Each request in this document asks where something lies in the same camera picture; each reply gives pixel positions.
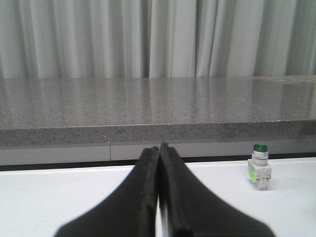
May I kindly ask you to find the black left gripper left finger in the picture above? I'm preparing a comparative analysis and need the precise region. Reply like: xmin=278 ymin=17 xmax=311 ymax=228
xmin=56 ymin=147 xmax=159 ymax=237

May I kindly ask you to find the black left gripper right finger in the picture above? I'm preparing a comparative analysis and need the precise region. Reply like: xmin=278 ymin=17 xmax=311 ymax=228
xmin=159 ymin=142 xmax=274 ymax=237

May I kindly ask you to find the grey granite counter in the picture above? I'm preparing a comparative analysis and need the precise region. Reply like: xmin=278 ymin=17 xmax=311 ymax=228
xmin=0 ymin=76 xmax=316 ymax=170

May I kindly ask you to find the grey curtain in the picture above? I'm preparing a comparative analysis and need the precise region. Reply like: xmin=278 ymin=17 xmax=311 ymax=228
xmin=0 ymin=0 xmax=316 ymax=79

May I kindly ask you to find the green pushbutton switch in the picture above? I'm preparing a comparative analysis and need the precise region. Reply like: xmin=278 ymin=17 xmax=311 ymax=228
xmin=247 ymin=144 xmax=272 ymax=191

